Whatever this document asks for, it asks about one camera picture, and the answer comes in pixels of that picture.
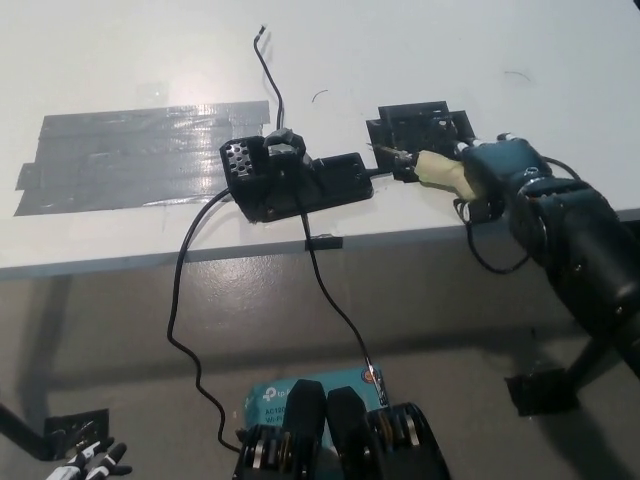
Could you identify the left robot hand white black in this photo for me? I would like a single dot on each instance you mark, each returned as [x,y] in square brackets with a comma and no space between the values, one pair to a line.
[92,462]

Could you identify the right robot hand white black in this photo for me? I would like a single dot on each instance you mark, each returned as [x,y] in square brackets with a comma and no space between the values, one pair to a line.
[500,165]

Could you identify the black robot torso blocks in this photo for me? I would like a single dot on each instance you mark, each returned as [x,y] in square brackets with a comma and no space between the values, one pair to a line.
[350,440]

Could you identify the teal tp-link box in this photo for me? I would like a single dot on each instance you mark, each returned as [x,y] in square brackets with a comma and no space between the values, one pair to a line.
[267,402]

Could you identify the small black tape strip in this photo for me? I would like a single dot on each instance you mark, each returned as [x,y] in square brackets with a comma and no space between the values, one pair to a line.
[324,243]

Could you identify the black soldering iron base stand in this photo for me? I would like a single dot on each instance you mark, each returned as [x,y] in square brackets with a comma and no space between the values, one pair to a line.
[305,187]

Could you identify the grey duct tape patch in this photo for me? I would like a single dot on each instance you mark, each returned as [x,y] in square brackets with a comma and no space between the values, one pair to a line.
[130,157]

